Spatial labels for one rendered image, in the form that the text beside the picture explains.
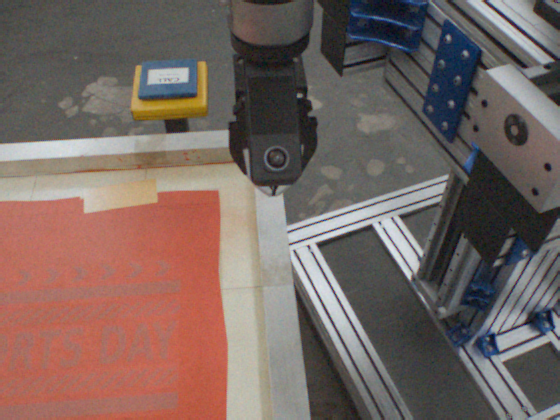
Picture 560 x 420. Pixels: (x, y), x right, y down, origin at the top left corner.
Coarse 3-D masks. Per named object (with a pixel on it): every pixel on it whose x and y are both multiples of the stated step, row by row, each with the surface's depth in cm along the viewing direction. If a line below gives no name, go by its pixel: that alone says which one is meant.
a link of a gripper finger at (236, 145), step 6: (228, 126) 55; (234, 126) 56; (228, 132) 57; (234, 132) 56; (228, 138) 57; (234, 138) 56; (240, 138) 56; (228, 144) 57; (234, 144) 57; (240, 144) 57; (246, 144) 57; (234, 150) 57; (240, 150) 58; (234, 156) 58; (240, 156) 58; (240, 162) 59; (240, 168) 60; (246, 168) 60; (246, 174) 60
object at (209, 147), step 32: (0, 160) 82; (32, 160) 82; (64, 160) 83; (96, 160) 84; (128, 160) 84; (160, 160) 85; (192, 160) 85; (224, 160) 86; (256, 192) 78; (288, 256) 71; (288, 288) 68; (288, 320) 65; (288, 352) 63; (288, 384) 60; (288, 416) 58
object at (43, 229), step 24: (0, 216) 80; (24, 216) 80; (48, 216) 80; (72, 216) 80; (0, 240) 77; (24, 240) 77; (48, 240) 77; (72, 240) 77; (0, 264) 74; (24, 264) 74; (48, 264) 74
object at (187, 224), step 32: (160, 192) 83; (192, 192) 83; (96, 224) 79; (128, 224) 79; (160, 224) 79; (192, 224) 79; (96, 256) 75; (128, 256) 75; (160, 256) 75; (192, 256) 75; (192, 288) 72; (192, 320) 69; (224, 320) 69; (192, 352) 66; (224, 352) 66; (192, 384) 64; (224, 384) 64; (160, 416) 61; (192, 416) 61; (224, 416) 61
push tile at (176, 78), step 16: (144, 64) 101; (160, 64) 101; (176, 64) 101; (192, 64) 101; (144, 80) 98; (160, 80) 98; (176, 80) 98; (192, 80) 98; (144, 96) 95; (160, 96) 95; (176, 96) 96
